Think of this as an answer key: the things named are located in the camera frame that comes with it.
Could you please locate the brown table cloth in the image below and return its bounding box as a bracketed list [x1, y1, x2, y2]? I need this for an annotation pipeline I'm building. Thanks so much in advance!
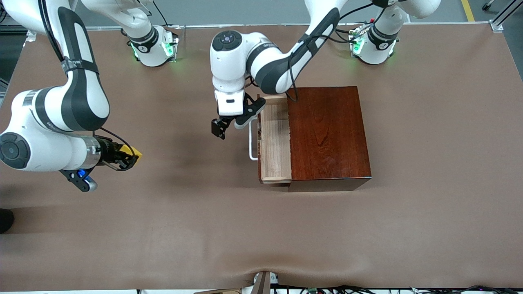
[0, 22, 523, 292]

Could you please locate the dark wooden cabinet box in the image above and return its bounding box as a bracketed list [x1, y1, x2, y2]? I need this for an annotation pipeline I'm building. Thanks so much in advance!
[286, 86, 373, 192]

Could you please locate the yellow block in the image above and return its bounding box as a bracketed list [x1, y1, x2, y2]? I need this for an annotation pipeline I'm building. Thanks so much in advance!
[123, 146, 143, 165]

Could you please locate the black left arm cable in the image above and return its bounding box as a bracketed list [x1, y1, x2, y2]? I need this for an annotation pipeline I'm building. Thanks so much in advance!
[285, 0, 384, 102]

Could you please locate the aluminium frame post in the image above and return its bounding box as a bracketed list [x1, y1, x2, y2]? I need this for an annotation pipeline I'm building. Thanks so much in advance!
[482, 0, 523, 32]

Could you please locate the metal mount bracket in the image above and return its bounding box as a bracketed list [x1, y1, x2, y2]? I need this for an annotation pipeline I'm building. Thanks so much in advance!
[251, 271, 280, 294]

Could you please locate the black base cable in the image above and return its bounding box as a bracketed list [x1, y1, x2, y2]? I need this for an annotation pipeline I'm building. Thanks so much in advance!
[153, 0, 172, 27]

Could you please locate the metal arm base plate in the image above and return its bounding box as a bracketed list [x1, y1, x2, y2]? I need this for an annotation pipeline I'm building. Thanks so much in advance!
[163, 24, 187, 63]

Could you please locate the black round object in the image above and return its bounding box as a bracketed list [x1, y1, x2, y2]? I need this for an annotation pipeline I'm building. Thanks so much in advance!
[0, 208, 15, 234]

